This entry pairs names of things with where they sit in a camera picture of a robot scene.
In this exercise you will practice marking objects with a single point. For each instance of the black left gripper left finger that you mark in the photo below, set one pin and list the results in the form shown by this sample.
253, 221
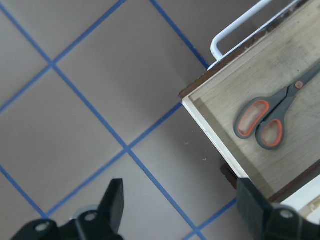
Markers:
102, 223

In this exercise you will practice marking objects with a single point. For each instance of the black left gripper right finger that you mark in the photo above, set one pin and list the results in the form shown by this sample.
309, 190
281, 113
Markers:
271, 221

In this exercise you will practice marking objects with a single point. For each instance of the grey orange scissors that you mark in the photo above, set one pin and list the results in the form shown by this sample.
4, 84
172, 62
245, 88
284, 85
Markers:
268, 124

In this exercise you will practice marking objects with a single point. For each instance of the wooden drawer with white handle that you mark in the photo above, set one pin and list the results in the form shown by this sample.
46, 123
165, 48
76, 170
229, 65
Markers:
264, 65

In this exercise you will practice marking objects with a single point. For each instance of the dark wooden drawer cabinet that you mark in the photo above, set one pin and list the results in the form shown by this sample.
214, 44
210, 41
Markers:
300, 181

